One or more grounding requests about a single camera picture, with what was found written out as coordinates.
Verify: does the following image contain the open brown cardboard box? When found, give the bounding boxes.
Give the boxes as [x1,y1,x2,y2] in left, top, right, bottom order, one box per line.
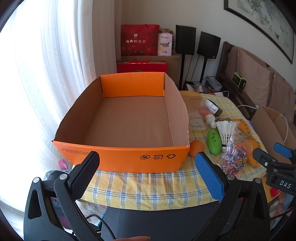
[251,105,296,149]

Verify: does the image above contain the white pink tissue pack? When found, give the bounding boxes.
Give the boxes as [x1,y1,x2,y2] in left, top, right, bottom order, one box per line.
[158,32,173,56]

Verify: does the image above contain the brown sofa cushion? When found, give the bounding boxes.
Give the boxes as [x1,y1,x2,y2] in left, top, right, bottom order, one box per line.
[269,72,296,118]
[236,47,274,105]

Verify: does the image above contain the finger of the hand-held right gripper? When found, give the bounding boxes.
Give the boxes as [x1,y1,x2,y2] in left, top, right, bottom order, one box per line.
[253,148,281,173]
[273,142,296,159]

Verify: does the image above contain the dark wooden sofa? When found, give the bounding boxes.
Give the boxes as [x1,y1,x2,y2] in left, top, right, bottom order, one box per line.
[217,42,296,149]

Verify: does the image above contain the bag of colourful rubber bands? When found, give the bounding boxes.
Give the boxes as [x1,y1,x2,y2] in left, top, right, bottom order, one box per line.
[218,130,252,175]

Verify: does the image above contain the dark red gift bag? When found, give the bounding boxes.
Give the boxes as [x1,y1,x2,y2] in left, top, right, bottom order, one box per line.
[121,24,160,56]

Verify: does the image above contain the orange cardboard box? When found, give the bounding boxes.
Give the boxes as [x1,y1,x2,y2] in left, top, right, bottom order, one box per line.
[51,71,190,173]

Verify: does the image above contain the black speaker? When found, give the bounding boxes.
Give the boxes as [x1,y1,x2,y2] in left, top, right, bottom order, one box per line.
[197,31,221,59]
[175,25,196,55]

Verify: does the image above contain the framed ink painting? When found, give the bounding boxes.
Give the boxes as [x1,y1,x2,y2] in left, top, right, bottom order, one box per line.
[224,0,296,65]

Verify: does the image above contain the white sheer curtain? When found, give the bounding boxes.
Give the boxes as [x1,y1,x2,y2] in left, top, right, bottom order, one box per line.
[0,0,121,209]

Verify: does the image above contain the orange bottle white cap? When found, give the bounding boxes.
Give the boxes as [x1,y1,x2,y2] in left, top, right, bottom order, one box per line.
[198,107,217,128]

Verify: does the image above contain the orange fruit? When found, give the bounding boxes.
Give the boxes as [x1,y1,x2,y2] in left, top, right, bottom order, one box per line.
[189,140,205,156]

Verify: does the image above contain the black cable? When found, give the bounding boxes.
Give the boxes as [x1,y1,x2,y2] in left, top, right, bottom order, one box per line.
[85,214,116,241]

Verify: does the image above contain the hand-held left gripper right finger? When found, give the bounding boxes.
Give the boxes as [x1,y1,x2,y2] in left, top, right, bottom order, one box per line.
[195,151,271,241]

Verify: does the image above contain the green portable radio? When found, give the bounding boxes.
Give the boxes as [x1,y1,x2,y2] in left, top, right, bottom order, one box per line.
[232,72,246,89]

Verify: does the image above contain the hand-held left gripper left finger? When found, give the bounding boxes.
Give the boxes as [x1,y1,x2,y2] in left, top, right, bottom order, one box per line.
[23,151,116,241]

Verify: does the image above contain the orange soft object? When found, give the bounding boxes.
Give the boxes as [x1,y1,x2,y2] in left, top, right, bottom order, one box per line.
[243,138,263,169]

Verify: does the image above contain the clear plastic bag yellow header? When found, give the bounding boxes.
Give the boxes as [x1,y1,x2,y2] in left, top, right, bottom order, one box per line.
[180,91,208,130]

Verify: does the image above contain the clear packets on side table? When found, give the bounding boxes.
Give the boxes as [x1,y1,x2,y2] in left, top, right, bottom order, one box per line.
[186,82,204,92]

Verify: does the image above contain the red chocolate collection box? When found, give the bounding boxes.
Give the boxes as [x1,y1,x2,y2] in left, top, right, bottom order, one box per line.
[116,56,168,74]

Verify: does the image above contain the brown cardboard carton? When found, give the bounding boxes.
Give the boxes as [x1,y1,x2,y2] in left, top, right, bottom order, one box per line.
[159,54,182,88]

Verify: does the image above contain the white grey box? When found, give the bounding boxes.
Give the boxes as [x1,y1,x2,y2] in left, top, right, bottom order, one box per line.
[205,77,223,92]

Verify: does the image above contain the green paw-print case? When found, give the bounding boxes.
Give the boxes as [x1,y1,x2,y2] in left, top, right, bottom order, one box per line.
[207,128,223,154]

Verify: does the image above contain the person's left hand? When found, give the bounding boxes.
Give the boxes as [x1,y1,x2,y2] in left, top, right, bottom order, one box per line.
[116,236,151,241]

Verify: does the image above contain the black speaker stand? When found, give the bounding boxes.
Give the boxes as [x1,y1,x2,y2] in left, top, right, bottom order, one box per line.
[178,54,186,90]
[200,58,207,84]

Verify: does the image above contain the white feather shuttlecock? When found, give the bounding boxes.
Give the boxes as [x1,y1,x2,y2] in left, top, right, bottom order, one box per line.
[216,120,238,151]

